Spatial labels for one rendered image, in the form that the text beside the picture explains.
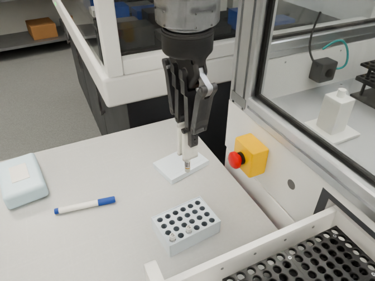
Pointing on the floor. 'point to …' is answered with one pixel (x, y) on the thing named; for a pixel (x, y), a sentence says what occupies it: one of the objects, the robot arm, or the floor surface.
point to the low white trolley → (120, 211)
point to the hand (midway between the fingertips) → (187, 140)
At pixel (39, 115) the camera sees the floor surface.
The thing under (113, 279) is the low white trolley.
